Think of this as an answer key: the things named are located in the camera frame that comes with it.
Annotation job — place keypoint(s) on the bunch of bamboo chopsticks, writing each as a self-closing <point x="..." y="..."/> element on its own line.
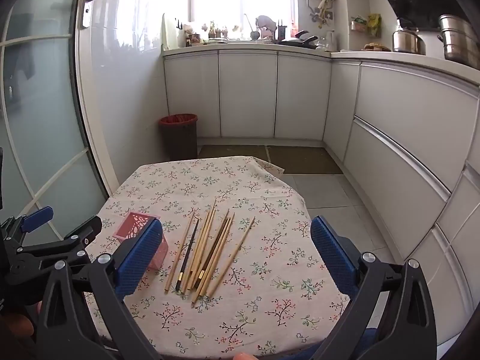
<point x="198" y="257"/>

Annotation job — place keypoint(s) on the light bamboo chopstick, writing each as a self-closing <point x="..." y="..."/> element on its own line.
<point x="231" y="257"/>

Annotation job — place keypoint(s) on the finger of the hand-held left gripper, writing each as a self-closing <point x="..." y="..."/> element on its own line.
<point x="78" y="238"/>
<point x="37" y="217"/>

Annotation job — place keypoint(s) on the brown woven mat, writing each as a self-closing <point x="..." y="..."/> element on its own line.
<point x="377" y="47"/>

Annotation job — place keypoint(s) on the stainless steel kettle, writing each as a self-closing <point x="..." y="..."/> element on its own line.
<point x="407" y="41"/>

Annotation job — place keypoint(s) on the clear glass jug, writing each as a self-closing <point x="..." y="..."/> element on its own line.
<point x="327" y="43"/>

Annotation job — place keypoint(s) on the cluster of windowsill ornaments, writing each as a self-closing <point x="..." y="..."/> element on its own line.
<point x="210" y="32"/>

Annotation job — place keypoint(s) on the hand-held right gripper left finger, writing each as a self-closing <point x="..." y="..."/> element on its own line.
<point x="138" y="258"/>

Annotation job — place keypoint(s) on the white cabinet drawer front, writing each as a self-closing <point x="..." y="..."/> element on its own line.
<point x="412" y="120"/>
<point x="386" y="187"/>

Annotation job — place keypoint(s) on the person's left hand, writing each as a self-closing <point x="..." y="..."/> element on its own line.
<point x="17" y="328"/>

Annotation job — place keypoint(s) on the white kitchen countertop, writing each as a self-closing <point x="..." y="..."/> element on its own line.
<point x="375" y="55"/>

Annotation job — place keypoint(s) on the floral tablecloth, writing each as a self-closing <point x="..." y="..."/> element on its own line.
<point x="262" y="270"/>

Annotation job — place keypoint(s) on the white cabinet door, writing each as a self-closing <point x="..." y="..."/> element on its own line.
<point x="339" y="108"/>
<point x="302" y="97"/>
<point x="191" y="93"/>
<point x="247" y="93"/>

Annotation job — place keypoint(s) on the black frying pan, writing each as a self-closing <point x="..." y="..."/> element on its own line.
<point x="298" y="41"/>

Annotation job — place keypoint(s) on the yellow bag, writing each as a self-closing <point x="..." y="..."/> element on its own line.
<point x="374" y="24"/>

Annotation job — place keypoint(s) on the small wall rack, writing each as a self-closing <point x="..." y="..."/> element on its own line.
<point x="359" y="26"/>

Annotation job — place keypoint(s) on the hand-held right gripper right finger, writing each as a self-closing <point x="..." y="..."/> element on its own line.
<point x="333" y="258"/>

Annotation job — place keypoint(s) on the pink perforated chopstick holder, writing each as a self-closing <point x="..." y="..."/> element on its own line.
<point x="129" y="227"/>

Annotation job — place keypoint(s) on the brown trash bin red liner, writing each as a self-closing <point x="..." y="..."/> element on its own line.
<point x="179" y="138"/>

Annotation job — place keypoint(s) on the brown floor mat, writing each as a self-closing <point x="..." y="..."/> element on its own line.
<point x="303" y="159"/>
<point x="232" y="152"/>

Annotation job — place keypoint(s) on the dark chopstick gold band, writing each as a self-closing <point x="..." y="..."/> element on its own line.
<point x="212" y="251"/>
<point x="186" y="257"/>

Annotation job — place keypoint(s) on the frosted glass door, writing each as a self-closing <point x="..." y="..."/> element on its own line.
<point x="45" y="101"/>

